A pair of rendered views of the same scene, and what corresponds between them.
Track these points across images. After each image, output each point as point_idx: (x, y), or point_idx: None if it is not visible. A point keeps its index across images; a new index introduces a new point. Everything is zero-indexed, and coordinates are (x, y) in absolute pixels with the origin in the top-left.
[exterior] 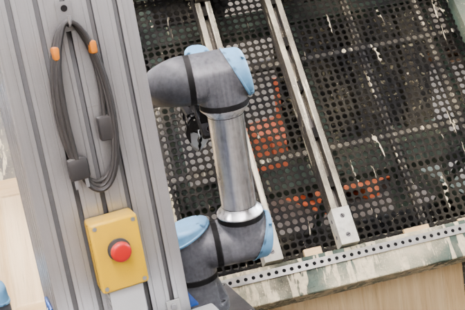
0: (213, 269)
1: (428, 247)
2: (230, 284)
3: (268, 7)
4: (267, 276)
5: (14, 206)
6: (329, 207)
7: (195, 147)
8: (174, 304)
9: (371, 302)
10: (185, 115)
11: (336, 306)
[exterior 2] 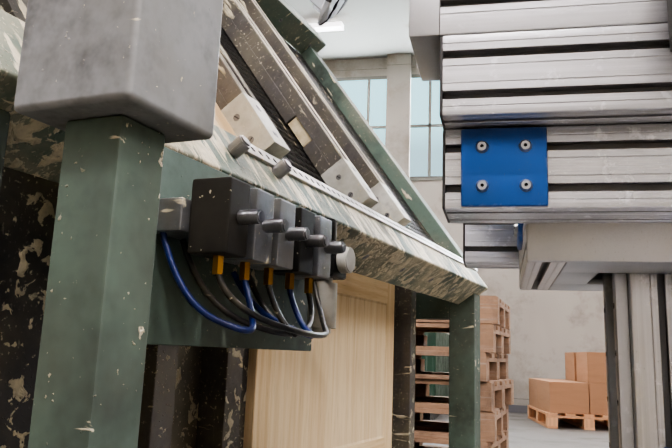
0: None
1: (441, 257)
2: (353, 203)
3: None
4: (373, 214)
5: None
6: (372, 182)
7: (327, 13)
8: None
9: (351, 343)
10: None
11: (332, 334)
